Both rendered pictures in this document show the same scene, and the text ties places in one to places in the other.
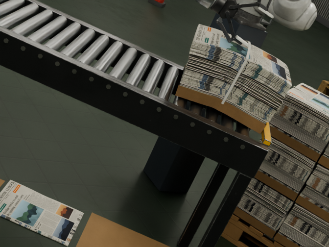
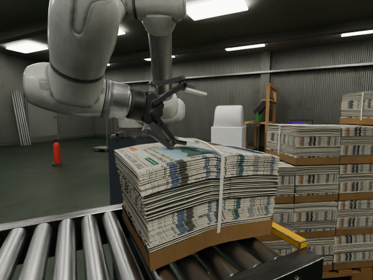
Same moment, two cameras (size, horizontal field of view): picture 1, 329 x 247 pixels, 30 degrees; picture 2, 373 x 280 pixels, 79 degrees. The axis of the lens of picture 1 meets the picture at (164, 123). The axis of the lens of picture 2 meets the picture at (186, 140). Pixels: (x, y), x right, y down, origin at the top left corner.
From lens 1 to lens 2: 177 cm
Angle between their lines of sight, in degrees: 28
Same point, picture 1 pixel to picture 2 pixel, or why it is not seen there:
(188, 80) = (159, 235)
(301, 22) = (179, 114)
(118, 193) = not seen: outside the picture
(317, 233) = not seen: hidden behind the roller
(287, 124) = not seen: hidden behind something
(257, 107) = (256, 206)
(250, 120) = (256, 227)
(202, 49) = (159, 177)
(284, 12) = (164, 113)
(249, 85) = (238, 186)
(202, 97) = (191, 244)
